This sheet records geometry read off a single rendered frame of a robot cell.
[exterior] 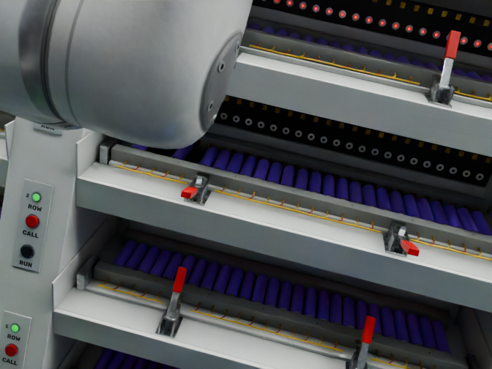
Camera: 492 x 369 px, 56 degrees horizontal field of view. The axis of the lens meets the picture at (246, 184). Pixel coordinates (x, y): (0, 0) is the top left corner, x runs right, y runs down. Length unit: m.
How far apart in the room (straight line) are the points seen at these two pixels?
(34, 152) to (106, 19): 0.49
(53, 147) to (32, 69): 0.46
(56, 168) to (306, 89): 0.34
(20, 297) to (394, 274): 0.51
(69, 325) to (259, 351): 0.27
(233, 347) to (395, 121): 0.37
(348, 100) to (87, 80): 0.43
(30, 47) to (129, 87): 0.04
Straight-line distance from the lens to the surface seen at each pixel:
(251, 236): 0.60
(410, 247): 0.55
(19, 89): 0.21
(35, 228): 0.68
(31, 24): 0.20
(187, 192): 0.54
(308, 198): 0.63
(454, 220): 0.71
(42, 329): 0.73
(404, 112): 0.59
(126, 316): 0.69
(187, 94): 0.18
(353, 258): 0.61
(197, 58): 0.18
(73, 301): 0.72
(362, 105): 0.58
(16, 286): 0.72
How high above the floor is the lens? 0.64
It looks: 9 degrees down
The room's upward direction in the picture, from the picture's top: 13 degrees clockwise
